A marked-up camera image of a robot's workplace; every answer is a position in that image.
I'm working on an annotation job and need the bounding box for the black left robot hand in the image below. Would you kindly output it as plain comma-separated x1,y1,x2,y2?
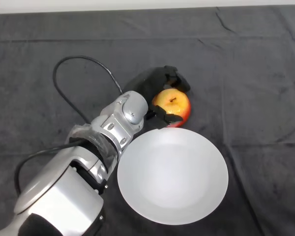
123,65,191,129

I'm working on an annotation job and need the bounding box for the red yellow apple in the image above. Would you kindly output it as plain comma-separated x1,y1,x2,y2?
151,88,192,128

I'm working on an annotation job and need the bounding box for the white round plate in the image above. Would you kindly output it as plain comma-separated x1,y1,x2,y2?
117,127,229,226

